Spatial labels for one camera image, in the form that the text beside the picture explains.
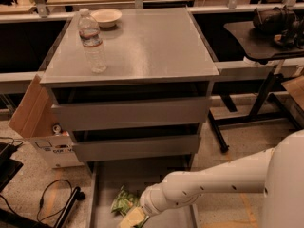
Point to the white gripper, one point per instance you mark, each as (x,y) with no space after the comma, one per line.
(148,201)

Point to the green jalapeno chip bag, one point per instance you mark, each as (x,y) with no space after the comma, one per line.
(124,202)

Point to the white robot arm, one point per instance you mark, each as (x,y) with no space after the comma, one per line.
(277,173)

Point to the open grey bottom drawer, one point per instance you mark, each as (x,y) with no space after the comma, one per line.
(135,175)

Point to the grey middle drawer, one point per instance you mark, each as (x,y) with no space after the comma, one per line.
(137,148)

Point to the grey drawer cabinet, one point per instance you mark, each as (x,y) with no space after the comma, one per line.
(153,54)

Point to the grey top drawer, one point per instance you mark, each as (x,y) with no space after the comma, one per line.
(129,114)

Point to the black bag on table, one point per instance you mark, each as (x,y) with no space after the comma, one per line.
(286,27)

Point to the black stand base left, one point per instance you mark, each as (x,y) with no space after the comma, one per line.
(10,220)

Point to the black equipment at left edge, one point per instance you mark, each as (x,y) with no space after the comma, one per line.
(8,167)

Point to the cardboard box with items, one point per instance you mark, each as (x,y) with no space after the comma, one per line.
(34,121)

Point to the clear plastic water bottle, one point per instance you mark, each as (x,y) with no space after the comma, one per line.
(89,32)

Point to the white ceramic bowl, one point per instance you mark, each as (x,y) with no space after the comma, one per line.
(106,18)

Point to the black side table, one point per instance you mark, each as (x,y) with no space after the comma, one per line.
(260,48)

